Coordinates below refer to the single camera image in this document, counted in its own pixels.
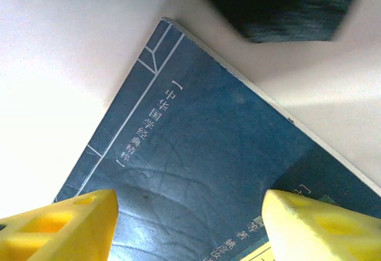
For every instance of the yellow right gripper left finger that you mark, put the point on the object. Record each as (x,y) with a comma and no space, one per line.
(59,231)

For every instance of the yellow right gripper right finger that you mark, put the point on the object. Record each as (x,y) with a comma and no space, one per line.
(327,231)

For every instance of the dark blue yellow-label book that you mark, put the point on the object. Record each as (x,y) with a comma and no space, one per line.
(208,124)

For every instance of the black student bag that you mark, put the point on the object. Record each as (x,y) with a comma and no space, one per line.
(282,5)

